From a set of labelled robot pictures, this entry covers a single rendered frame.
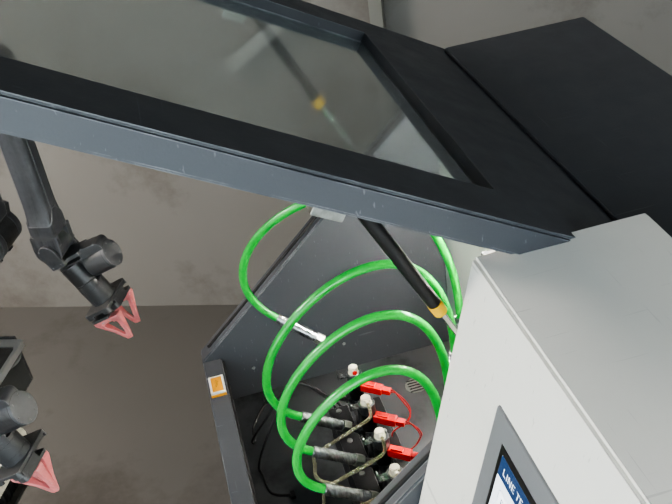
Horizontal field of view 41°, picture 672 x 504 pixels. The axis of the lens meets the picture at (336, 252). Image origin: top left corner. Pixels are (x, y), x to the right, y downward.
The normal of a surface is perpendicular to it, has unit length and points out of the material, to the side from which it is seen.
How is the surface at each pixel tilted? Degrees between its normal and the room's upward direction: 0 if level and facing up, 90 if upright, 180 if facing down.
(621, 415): 0
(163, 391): 0
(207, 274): 90
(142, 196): 90
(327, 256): 90
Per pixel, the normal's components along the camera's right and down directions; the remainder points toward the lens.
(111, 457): -0.13, -0.81
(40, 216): -0.11, 0.45
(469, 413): -0.96, 0.04
